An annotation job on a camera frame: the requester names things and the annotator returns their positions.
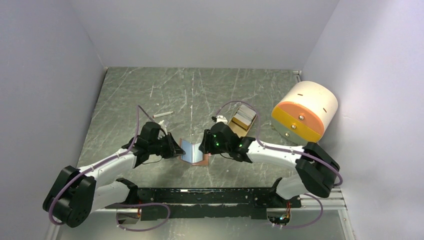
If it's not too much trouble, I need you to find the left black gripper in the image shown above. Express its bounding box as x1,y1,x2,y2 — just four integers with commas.
148,131,185,159

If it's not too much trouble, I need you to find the brown leather card holder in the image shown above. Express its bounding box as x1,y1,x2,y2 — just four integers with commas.
178,138,209,166

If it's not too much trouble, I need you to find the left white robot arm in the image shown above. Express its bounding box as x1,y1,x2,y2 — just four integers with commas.
42,121,186,228

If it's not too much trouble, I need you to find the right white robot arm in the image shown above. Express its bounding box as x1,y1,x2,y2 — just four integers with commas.
198,122,342,207

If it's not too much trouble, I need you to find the wooden tray with cards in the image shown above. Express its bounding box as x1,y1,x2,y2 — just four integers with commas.
227,104,257,137

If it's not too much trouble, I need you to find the white pen stick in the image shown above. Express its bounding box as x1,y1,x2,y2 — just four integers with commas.
152,111,174,119

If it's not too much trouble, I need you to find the white orange yellow cylinder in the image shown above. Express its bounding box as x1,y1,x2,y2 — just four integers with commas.
271,81,339,146

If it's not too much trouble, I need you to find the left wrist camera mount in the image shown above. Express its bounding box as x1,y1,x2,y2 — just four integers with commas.
158,119,169,135

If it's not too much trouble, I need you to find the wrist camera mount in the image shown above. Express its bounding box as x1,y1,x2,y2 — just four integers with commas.
211,115,228,125
158,119,169,135

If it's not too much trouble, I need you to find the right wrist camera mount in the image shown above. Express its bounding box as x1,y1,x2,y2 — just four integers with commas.
211,115,228,125

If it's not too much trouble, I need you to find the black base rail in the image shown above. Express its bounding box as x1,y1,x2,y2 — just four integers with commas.
105,187,302,222

